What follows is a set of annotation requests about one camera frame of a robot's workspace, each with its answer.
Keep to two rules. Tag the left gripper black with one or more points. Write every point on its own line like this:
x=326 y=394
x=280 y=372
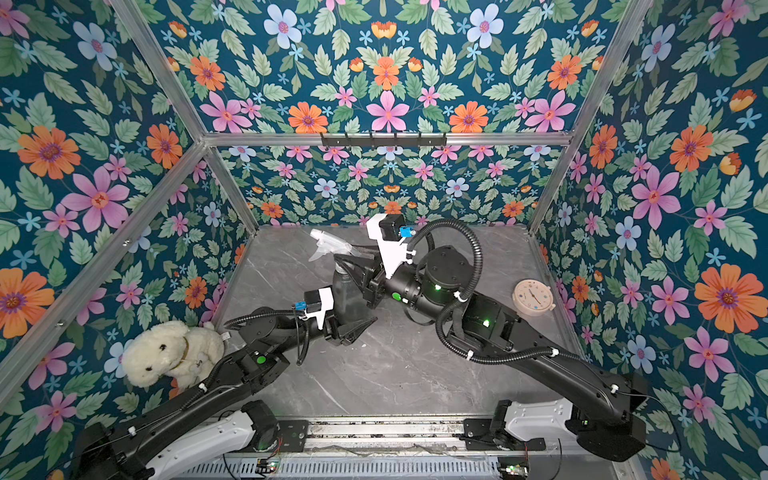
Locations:
x=340 y=336

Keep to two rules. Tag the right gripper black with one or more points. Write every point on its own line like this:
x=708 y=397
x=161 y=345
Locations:
x=374 y=279

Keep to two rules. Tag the clear plastic spray bottle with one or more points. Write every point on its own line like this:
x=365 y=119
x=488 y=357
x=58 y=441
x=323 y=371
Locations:
x=351 y=316

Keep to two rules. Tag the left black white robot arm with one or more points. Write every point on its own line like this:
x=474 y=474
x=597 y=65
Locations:
x=218 y=413

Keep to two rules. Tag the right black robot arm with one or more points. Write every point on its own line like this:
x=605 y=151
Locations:
x=435 y=272

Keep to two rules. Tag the cream plush teddy bear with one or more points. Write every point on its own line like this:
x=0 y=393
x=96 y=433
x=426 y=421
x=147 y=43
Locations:
x=174 y=350

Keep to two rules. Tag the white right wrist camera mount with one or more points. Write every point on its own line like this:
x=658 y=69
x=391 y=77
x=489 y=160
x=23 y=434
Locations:
x=391 y=235

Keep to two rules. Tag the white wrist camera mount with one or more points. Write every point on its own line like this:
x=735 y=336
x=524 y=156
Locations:
x=391 y=235
x=316 y=306

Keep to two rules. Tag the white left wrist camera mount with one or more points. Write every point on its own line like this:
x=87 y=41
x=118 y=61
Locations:
x=316 y=306

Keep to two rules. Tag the metal base rail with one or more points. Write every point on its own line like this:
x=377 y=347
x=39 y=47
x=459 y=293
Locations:
x=429 y=447

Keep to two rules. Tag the cream round wall clock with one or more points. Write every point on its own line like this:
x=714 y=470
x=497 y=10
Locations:
x=532 y=298

